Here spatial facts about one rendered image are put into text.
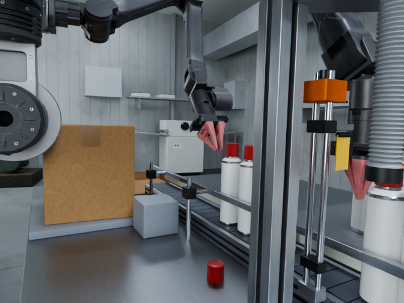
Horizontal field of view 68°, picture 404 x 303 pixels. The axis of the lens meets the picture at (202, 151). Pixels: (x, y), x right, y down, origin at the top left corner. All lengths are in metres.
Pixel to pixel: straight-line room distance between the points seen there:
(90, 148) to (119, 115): 5.93
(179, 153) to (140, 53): 2.40
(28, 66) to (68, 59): 6.11
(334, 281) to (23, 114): 0.65
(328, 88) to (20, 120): 0.57
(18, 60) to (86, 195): 0.38
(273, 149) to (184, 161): 5.94
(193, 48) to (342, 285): 0.77
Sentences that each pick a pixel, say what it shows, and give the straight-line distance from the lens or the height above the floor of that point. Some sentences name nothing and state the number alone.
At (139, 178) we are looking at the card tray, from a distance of 1.59.
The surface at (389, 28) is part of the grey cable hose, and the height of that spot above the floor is 1.23.
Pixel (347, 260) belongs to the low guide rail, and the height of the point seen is 0.90.
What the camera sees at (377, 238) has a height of 0.98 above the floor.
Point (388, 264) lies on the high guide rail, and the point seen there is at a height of 0.96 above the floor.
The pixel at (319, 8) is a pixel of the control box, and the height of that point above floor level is 1.28.
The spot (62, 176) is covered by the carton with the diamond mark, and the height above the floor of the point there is 0.98.
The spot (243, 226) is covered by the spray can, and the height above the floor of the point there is 0.90.
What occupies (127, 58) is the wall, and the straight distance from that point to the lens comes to 6.97.
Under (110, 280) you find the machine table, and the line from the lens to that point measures 0.65.
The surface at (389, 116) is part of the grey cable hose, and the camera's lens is 0.36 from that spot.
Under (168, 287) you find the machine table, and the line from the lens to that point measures 0.61.
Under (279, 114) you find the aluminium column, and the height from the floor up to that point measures 1.15.
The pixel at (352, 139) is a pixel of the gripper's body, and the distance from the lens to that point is 0.56.
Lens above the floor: 1.13
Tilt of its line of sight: 5 degrees down
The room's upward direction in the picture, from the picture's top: 1 degrees clockwise
